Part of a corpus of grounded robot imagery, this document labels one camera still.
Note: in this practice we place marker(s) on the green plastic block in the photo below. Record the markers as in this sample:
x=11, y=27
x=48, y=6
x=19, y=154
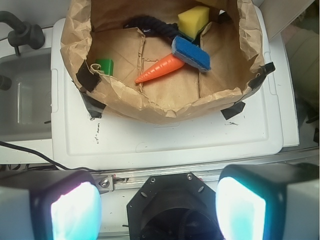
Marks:
x=105, y=66

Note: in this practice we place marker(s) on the black tape strip lower left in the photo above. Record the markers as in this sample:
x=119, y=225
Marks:
x=94, y=107

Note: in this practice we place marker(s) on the aluminium rail with bracket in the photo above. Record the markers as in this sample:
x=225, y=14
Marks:
x=207, y=172

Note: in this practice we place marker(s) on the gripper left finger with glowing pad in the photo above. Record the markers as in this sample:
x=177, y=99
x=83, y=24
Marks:
x=49, y=205

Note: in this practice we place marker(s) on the black octagonal mount plate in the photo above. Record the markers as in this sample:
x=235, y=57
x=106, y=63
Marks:
x=173, y=207

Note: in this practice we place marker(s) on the yellow sponge with green pad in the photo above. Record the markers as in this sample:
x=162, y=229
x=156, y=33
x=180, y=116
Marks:
x=191, y=22

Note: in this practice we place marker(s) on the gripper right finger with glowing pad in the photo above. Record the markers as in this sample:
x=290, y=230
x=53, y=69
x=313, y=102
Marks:
x=270, y=201

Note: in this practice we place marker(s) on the blue sponge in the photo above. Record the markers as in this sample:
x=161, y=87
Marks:
x=191, y=54

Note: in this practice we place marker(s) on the brown paper bag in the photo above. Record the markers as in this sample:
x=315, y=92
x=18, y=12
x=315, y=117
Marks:
x=233, y=38

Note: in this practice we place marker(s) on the black faucet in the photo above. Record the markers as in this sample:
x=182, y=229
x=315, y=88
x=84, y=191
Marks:
x=23, y=33

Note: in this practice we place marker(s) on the white plastic bin lid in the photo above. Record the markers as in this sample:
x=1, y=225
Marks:
x=113, y=142

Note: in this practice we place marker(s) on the orange plastic carrot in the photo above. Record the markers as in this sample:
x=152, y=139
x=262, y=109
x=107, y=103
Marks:
x=164, y=66

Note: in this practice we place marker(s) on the black tape strip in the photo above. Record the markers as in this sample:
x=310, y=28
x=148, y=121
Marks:
x=263, y=72
x=234, y=110
x=94, y=107
x=86, y=78

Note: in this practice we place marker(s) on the black tape strip lower right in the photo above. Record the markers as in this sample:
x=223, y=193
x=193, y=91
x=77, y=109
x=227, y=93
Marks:
x=234, y=110

